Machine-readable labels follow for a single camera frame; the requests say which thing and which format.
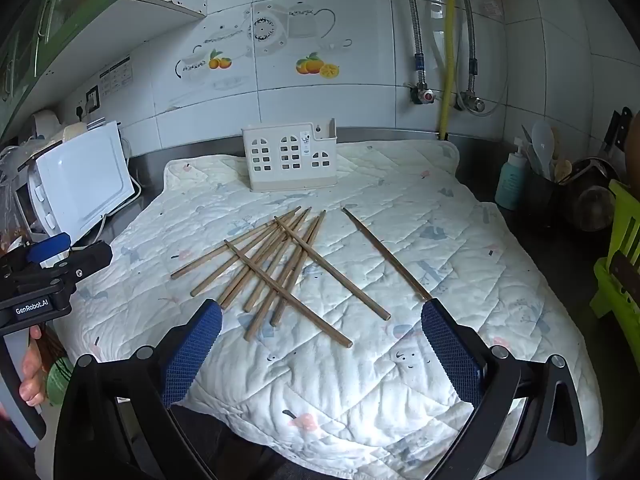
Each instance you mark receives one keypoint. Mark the green wall cabinet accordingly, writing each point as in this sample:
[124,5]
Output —
[60,5]

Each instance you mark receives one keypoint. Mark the brown round object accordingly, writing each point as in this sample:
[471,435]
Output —
[635,145]

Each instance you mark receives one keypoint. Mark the wall power socket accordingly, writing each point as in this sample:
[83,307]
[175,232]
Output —
[92,99]

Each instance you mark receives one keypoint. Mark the yellow gas pipe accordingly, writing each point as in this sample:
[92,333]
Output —
[449,60]

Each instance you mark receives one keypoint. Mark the clear plastic bag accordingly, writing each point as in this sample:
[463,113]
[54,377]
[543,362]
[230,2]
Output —
[12,200]

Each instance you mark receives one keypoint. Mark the white countertop oven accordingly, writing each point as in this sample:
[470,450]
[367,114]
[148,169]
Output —
[85,180]

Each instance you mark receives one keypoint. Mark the person's left hand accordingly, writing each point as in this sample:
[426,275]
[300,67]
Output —
[32,375]

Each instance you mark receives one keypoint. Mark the teal plastic bottle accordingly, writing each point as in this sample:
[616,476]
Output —
[511,180]

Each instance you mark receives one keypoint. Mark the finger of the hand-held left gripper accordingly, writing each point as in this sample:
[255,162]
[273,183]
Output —
[50,249]
[87,260]

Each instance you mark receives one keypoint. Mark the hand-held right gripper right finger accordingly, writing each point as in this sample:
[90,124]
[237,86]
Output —
[450,355]

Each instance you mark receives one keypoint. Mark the white electric kettle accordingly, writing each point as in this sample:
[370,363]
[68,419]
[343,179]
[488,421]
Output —
[47,121]

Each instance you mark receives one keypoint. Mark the bundle of wooden chopsticks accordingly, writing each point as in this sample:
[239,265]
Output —
[288,293]

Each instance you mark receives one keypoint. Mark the white printed quilted mat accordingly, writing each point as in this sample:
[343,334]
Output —
[350,385]

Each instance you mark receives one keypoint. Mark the black cooking pan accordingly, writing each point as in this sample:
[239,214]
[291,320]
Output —
[592,200]

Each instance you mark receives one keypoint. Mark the metal water valve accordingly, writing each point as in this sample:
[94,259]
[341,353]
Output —
[472,102]

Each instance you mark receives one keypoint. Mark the red knob water valve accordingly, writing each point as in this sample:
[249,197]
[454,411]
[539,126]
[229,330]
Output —
[422,95]

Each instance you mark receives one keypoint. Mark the wooden spoon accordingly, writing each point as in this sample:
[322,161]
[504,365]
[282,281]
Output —
[564,170]

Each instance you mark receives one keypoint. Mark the white plastic utensil holder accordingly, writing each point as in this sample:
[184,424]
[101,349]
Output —
[280,160]

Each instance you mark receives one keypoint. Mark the clear plastic wall hook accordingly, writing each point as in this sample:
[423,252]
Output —
[436,30]

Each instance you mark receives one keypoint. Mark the white plastic spatula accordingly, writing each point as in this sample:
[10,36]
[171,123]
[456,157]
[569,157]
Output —
[543,142]

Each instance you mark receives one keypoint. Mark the printed wall sticker sheet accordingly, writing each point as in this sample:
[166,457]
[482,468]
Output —
[116,75]

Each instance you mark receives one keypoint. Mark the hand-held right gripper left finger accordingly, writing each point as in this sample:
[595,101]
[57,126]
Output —
[192,355]

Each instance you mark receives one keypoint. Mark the green plastic rack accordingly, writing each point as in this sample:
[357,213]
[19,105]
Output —
[620,260]

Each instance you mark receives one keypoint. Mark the slim brown chopstick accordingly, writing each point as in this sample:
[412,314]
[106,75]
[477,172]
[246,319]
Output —
[387,255]
[369,238]

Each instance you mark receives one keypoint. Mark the black utensil pot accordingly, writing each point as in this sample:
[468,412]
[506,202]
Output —
[542,192]

